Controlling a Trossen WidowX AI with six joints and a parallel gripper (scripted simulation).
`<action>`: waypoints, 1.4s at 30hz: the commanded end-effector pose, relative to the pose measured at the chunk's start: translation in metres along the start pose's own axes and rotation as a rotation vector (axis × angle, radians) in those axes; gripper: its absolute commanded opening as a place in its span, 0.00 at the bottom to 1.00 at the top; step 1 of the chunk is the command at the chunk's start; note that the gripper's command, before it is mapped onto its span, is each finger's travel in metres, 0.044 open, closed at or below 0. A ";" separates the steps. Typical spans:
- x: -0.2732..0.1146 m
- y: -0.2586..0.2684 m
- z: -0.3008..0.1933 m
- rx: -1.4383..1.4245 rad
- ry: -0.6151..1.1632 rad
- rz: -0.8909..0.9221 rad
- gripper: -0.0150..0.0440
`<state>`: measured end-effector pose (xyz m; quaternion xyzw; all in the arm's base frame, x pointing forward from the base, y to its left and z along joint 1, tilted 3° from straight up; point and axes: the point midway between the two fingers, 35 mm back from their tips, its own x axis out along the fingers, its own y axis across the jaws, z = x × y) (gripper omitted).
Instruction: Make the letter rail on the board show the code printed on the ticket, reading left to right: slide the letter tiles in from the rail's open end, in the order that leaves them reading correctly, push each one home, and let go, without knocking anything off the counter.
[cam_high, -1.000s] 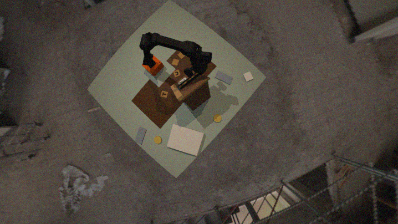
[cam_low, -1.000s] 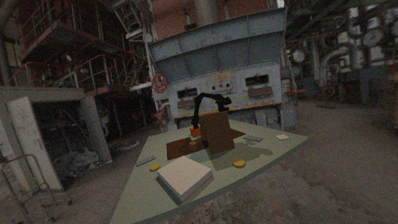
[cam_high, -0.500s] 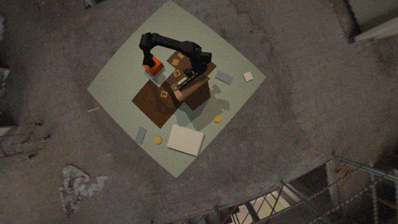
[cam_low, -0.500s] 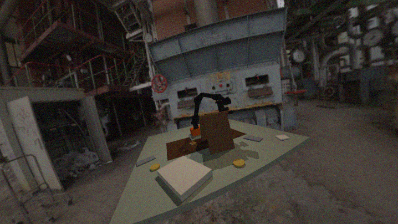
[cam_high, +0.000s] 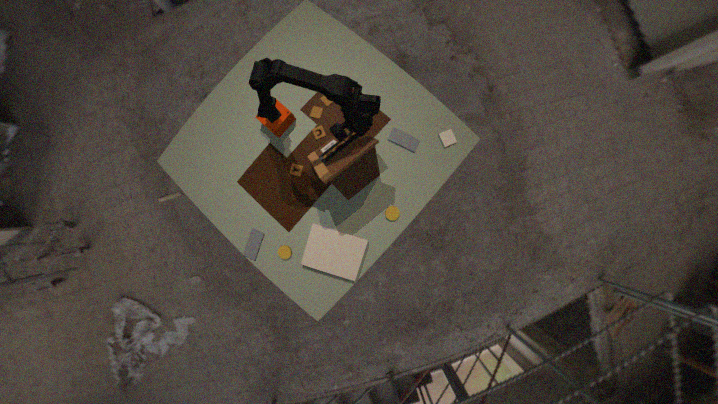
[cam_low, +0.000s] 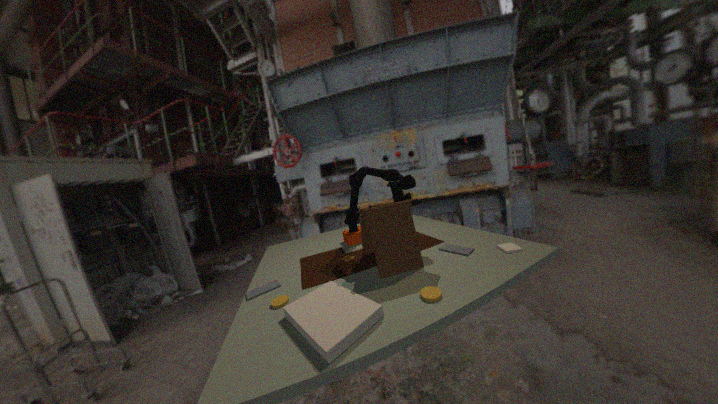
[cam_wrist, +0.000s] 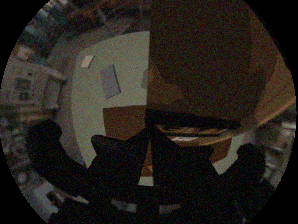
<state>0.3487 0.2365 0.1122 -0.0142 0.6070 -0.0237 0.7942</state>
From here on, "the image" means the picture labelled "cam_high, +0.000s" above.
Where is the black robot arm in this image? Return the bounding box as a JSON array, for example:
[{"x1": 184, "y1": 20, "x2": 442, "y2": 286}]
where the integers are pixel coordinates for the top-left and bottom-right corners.
[{"x1": 249, "y1": 58, "x2": 381, "y2": 136}]

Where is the yellow flat disc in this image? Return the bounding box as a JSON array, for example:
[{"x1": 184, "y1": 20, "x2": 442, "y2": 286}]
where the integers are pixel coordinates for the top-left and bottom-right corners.
[
  {"x1": 278, "y1": 245, "x2": 292, "y2": 260},
  {"x1": 385, "y1": 206, "x2": 400, "y2": 221}
]

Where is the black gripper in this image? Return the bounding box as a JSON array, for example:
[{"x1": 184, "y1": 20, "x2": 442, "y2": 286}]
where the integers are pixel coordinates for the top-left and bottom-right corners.
[{"x1": 330, "y1": 109, "x2": 375, "y2": 140}]

